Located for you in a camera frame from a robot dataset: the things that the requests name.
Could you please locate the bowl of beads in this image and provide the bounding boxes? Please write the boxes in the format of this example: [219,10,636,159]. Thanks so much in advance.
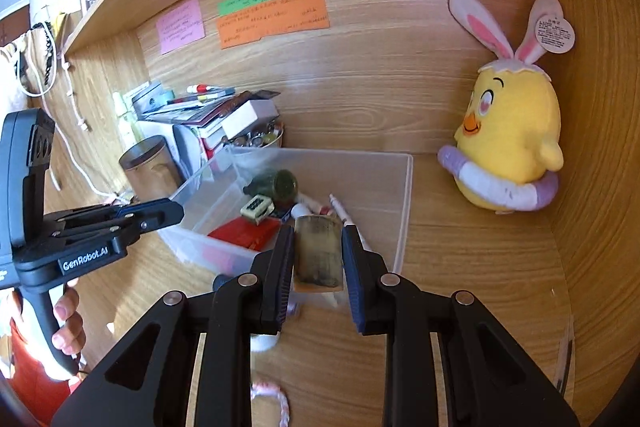
[222,119,284,148]

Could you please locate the dark green spray bottle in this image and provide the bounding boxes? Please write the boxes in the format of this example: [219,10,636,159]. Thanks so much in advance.
[243,169,298,207]

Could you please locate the red envelope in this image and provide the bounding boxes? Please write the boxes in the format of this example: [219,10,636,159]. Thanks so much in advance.
[208,217,281,251]

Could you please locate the brown ceramic lidded mug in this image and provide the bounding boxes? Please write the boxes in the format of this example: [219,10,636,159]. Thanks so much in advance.
[119,135,184,202]

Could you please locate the white tape roll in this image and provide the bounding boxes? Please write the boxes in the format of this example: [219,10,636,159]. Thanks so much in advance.
[250,333,280,353]

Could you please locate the red white marker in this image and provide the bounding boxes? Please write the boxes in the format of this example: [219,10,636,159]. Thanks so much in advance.
[186,83,222,94]

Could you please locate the pink white braided cord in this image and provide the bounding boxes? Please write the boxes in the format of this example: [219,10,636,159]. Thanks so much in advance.
[249,380,292,427]

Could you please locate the person's left hand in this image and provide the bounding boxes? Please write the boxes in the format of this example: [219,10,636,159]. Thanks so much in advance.
[51,285,86,355]

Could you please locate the clear plastic storage bin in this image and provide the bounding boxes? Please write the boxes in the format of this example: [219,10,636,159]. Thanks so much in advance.
[160,147,413,275]

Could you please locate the pink white cosmetic tube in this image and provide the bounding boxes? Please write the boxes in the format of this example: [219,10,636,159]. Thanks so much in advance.
[291,193,334,219]

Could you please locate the pink sticky note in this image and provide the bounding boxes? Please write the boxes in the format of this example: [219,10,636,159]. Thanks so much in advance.
[155,0,205,54]

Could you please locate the stack of books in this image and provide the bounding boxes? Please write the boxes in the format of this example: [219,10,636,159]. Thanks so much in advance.
[137,89,277,160]

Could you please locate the yellow chick plush toy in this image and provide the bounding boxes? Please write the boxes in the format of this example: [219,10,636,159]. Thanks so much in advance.
[437,0,576,213]

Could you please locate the small brown glass jar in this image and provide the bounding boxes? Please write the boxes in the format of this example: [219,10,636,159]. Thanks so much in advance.
[294,215,343,293]

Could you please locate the orange paper note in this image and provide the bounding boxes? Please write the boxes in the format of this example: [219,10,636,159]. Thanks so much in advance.
[216,0,330,49]

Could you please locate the white small box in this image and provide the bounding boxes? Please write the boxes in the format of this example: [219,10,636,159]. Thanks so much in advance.
[222,100,279,140]

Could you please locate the white charging cable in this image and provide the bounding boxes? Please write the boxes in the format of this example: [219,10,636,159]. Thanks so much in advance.
[14,20,122,203]

